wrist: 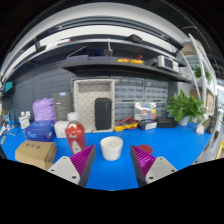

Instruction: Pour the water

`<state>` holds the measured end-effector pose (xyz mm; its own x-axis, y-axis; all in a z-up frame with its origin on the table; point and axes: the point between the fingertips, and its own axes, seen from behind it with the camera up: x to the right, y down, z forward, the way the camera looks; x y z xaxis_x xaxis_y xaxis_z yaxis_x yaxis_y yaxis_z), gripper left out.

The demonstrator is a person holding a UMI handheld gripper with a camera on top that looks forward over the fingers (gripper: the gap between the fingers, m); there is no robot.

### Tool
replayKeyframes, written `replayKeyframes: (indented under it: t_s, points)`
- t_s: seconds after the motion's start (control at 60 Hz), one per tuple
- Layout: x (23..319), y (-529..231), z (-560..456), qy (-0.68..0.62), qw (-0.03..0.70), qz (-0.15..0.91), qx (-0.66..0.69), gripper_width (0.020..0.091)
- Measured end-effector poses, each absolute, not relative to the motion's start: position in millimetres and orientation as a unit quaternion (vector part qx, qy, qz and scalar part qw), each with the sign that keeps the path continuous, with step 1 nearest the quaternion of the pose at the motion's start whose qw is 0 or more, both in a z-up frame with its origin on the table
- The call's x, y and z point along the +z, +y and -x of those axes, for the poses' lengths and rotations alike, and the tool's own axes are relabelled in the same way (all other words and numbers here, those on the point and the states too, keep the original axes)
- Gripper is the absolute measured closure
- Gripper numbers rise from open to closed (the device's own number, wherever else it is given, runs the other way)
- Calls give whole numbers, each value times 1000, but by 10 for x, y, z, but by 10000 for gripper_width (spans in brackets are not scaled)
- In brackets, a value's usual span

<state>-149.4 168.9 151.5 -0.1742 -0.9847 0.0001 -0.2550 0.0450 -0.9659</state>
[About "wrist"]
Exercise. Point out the white metal rack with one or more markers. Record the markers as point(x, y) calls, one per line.
point(201, 70)

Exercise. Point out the dark wall shelf unit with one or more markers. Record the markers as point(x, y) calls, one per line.
point(110, 65)

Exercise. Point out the dark grey flat box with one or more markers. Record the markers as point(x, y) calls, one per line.
point(62, 106)

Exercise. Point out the small white carton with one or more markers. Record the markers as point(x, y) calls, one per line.
point(24, 121)

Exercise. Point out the red drink bottle white cap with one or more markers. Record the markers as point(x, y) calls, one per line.
point(75, 135)

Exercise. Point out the green potted plant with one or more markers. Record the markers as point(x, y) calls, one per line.
point(183, 106)

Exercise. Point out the small white box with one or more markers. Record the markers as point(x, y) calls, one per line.
point(60, 129)

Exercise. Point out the white cup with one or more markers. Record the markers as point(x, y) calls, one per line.
point(111, 149)

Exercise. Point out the yellow and red tool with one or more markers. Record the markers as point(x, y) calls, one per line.
point(126, 126)

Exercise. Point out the black box with white label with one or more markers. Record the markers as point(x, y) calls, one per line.
point(147, 125)

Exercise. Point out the clear organizer with coloured parts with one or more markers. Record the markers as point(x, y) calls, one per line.
point(145, 110)

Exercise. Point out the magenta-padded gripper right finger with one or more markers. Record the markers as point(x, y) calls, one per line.
point(160, 168)

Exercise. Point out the beige perforated tray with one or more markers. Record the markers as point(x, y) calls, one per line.
point(86, 106)

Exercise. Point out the brown cardboard box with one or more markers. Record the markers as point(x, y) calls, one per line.
point(35, 153)

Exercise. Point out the flat round red coaster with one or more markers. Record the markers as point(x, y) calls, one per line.
point(146, 148)

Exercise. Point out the purple plastic bag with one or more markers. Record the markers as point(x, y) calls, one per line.
point(44, 109)

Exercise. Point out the black oblong case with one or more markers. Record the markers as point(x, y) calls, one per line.
point(103, 114)

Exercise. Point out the grey small-parts drawer cabinet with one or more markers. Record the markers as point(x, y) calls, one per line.
point(130, 90)

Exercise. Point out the blue carton box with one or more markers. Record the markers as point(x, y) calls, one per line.
point(40, 130)

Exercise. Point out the flat black case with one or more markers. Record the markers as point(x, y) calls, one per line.
point(166, 122)

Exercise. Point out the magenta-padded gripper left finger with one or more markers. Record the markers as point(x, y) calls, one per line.
point(63, 168)

